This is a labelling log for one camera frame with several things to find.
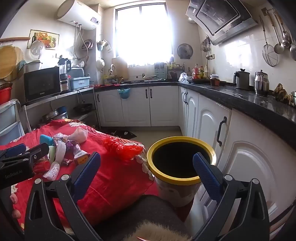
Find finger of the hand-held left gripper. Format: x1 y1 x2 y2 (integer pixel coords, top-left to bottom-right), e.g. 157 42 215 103
0 143 50 168
0 144 26 159

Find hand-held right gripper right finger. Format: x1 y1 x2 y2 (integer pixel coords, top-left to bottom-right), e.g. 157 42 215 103
192 152 270 241

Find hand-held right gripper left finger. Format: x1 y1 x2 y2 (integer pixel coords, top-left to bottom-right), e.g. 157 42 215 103
24 152 103 241

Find teal cloth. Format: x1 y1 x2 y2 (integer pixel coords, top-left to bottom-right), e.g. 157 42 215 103
40 134 56 146

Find small white carton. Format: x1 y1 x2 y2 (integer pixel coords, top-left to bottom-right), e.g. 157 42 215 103
74 151 90 165

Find red plastic cup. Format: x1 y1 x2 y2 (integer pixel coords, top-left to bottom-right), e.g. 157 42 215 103
33 160 51 173

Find white foam net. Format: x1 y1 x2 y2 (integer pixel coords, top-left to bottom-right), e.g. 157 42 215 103
55 141 67 163
43 161 61 181

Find purple snack wrapper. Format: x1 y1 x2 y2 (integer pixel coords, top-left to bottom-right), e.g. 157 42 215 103
53 133 81 160

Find yellow rim trash bin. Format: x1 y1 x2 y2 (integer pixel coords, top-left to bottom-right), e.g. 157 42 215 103
147 136 217 208

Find red plastic bag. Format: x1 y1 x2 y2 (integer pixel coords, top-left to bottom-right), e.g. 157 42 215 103
102 137 142 163

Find red floral blanket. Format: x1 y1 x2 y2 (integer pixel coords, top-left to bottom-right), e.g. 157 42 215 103
9 119 192 234

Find steel pot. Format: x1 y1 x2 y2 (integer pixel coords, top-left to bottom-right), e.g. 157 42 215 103
42 111 62 123

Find white kitchen cabinets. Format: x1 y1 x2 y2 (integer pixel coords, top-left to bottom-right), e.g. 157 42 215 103
95 85 296 232

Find blue pot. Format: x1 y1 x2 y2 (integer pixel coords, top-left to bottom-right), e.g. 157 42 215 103
57 106 68 119

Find dark floor mat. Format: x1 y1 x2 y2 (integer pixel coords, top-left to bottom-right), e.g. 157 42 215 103
105 130 137 139

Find red plastic basin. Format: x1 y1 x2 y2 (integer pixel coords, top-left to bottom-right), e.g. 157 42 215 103
0 83 13 105

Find steel shelf rack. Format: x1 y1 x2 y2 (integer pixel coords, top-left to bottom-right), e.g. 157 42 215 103
22 87 100 132

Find black wok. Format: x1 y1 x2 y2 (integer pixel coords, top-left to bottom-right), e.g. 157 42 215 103
73 103 93 113

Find black microwave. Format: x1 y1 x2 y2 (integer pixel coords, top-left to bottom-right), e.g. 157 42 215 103
24 67 62 102

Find black blender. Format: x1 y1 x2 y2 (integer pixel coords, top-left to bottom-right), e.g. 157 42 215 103
58 58 72 92

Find blue grey dish box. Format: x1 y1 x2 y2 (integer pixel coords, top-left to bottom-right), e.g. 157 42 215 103
69 68 90 91

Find teal plastic basket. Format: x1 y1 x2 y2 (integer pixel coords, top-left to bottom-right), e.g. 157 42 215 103
16 60 27 77

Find white pot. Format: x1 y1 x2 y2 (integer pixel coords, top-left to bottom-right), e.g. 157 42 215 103
24 61 43 73

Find round wooden board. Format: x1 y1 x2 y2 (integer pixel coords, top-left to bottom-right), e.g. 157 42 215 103
0 45 24 81

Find black stone countertop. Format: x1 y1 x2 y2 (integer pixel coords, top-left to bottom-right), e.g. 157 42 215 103
94 80 296 144

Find blue hanging bin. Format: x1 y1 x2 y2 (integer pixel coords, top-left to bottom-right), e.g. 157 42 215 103
117 88 131 99

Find black stove tray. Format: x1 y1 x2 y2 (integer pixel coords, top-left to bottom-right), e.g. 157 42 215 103
187 78 213 85

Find brown jar white lid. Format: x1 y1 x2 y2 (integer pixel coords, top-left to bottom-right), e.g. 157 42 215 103
209 74 221 87

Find yellow packet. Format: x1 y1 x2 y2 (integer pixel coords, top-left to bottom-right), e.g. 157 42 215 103
103 73 121 85

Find white round lid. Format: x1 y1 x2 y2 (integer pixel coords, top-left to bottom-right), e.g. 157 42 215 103
30 40 46 61

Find grey kettle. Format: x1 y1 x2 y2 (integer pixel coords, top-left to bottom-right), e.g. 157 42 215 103
233 69 251 90

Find shiny steel kettle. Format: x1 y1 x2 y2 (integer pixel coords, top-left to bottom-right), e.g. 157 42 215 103
254 70 270 95

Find pale cutting board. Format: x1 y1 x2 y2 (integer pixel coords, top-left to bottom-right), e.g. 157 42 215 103
112 57 129 80

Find wooden rolling pin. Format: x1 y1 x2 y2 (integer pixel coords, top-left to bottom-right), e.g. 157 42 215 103
0 37 31 43

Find ginger root pile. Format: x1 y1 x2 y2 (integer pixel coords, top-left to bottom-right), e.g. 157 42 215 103
272 83 295 106

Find teal knife block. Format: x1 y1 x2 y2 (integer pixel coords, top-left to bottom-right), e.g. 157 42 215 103
154 62 167 80

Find hanging steel bowl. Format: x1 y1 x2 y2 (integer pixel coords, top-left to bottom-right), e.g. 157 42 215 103
81 39 94 50

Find hanging kitchen utensils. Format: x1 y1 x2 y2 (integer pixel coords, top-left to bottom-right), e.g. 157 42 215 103
201 37 212 61

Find white water heater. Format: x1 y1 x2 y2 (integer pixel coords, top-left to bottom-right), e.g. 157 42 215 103
57 0 102 30

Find steel ladle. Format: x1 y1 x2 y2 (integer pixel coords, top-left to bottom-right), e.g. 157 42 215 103
266 9 285 54
273 9 292 48
290 35 296 61

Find kitchen window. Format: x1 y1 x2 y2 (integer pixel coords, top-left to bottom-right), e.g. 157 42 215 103
114 2 174 66

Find steel range hood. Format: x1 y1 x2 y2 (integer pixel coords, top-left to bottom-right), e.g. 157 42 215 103
186 0 258 45

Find black cabinet handle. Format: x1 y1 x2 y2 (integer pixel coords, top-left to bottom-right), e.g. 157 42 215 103
217 116 227 147

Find fruit wall picture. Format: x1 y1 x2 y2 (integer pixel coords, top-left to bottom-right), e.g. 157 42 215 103
27 29 60 50

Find water heater hose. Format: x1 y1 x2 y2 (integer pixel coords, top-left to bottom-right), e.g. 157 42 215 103
74 23 88 61

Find light blue wall holder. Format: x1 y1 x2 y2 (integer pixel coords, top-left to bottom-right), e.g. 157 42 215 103
97 40 111 52

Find round dark wall fan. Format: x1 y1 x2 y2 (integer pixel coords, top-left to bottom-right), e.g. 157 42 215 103
177 44 193 59

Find wire mesh strainer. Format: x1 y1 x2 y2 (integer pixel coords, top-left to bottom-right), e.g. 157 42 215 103
259 16 278 67

